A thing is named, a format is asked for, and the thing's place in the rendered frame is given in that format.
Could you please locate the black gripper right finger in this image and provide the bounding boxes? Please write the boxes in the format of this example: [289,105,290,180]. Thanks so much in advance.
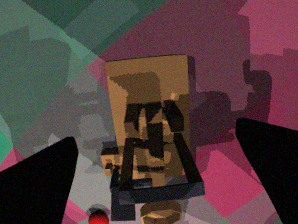
[235,117,298,224]

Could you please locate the dark red ball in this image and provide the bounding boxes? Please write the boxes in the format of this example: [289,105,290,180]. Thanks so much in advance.
[88,210,109,224]

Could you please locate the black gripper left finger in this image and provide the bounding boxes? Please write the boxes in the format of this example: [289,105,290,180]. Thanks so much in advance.
[0,136,78,224]

